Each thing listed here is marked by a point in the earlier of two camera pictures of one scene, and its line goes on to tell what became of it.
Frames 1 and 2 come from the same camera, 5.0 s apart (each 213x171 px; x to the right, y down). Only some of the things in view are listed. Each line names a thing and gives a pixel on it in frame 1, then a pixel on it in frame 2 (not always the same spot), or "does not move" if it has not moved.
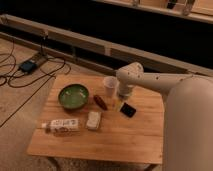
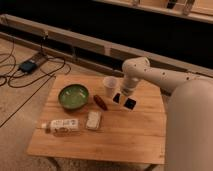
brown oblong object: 100,102 does not move
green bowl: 73,96 does not move
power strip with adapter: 29,66 does not move
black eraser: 127,110 to 129,103
